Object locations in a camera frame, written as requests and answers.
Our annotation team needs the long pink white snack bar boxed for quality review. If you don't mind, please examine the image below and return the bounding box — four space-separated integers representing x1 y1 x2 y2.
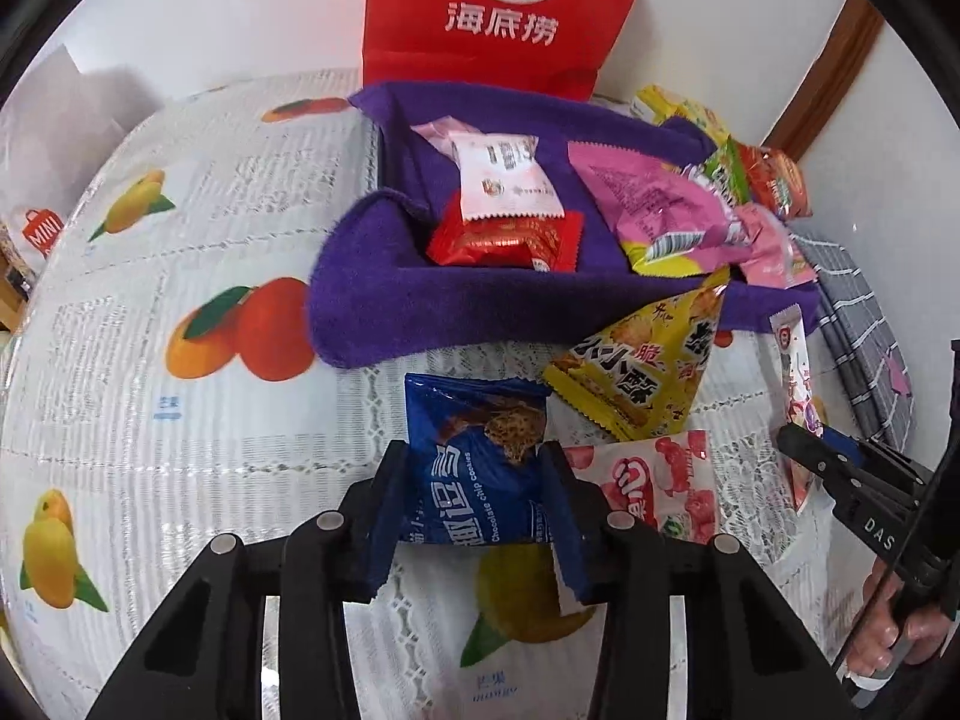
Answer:
769 302 825 511

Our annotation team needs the lychee jelly packet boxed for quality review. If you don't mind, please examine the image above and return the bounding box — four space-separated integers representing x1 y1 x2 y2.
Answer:
565 431 719 544

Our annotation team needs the blue chocolate cookie packet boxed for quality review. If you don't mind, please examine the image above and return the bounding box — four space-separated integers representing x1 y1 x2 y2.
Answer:
400 374 550 546

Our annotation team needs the yellow triangular snack packet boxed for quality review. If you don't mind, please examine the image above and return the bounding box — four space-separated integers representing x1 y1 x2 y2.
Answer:
544 268 731 442

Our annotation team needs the pink peach candy packet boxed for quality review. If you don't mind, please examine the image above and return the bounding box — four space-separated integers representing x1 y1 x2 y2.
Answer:
734 203 817 289

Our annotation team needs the green triangular snack packet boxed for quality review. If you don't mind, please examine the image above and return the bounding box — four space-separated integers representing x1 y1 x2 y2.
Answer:
701 137 752 206

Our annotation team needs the person right hand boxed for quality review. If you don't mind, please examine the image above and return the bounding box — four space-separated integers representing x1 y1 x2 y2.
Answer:
846 559 955 676

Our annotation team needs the grey checked folded cloth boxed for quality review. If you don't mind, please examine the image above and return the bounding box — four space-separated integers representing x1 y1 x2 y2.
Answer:
789 223 913 452

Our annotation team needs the purple fabric tray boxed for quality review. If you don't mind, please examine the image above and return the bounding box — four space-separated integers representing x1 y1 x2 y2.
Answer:
304 79 824 371

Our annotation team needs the fruit print table cover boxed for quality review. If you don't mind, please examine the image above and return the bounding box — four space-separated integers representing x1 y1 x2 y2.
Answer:
2 70 871 718

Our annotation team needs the red candy packet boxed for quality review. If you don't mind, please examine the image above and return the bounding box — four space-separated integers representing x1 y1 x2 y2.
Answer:
427 193 584 273

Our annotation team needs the orange red chips bag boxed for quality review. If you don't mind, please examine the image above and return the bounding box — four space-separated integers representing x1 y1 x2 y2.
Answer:
737 143 814 221

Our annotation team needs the large pink snack packet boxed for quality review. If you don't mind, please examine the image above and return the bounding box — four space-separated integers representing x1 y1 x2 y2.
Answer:
568 142 752 278

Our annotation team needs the white pink small packet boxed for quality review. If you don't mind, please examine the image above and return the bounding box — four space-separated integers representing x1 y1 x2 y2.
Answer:
451 132 565 221

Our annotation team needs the yellow chips bag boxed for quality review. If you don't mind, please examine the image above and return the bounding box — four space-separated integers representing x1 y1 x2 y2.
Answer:
630 85 731 146

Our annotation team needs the red paper shopping bag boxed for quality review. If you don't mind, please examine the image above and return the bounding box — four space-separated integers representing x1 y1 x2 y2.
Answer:
361 0 635 101

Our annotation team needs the brown wooden door frame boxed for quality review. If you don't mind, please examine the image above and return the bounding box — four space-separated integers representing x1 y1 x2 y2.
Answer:
763 0 885 161

